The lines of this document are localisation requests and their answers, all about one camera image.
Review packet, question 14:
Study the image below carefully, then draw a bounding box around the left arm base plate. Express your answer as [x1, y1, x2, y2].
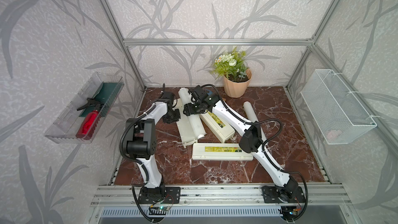
[138, 187, 181, 204]

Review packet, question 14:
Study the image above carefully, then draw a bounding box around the white wire basket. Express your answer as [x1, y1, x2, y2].
[301, 69, 377, 145]

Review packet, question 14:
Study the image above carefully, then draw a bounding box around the cream dispenser base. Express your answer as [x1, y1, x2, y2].
[175, 99, 206, 148]

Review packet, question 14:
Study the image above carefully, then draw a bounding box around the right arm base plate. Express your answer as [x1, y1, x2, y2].
[261, 186, 306, 204]

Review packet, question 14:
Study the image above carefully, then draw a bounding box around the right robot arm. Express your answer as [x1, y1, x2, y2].
[183, 84, 306, 203]

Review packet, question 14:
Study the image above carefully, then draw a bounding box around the cream wrap dispenser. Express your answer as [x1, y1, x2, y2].
[200, 112, 235, 143]

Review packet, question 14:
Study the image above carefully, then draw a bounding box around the green artificial plant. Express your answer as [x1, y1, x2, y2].
[210, 47, 249, 83]

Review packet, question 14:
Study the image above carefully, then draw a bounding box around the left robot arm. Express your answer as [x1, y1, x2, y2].
[119, 90, 180, 199]

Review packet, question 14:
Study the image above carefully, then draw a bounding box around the green folded cloth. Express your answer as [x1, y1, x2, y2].
[79, 83, 124, 117]

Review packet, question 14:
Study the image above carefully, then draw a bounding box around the pink flower pot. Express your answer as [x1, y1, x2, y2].
[223, 68, 252, 98]

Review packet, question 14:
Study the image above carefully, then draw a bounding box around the plastic wrap roll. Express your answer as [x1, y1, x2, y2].
[178, 88, 206, 140]
[243, 101, 267, 142]

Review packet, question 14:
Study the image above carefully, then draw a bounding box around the red spray bottle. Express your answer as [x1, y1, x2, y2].
[76, 98, 103, 140]

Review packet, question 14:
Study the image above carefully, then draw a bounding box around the clear plastic wall tray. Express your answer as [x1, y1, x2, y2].
[45, 72, 124, 144]

